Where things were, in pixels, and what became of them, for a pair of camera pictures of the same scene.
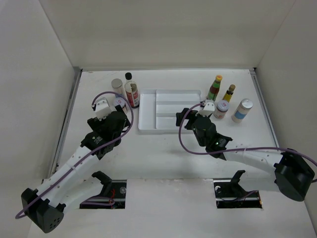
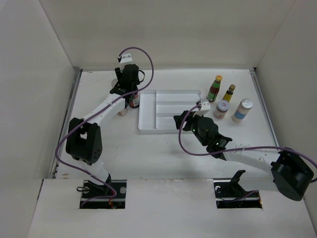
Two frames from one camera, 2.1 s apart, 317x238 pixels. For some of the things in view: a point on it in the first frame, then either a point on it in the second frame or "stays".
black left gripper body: [96, 124] -> [120, 73]
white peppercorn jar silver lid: [116, 83] stays
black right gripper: [190, 115] stays
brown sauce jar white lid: [221, 109] stays
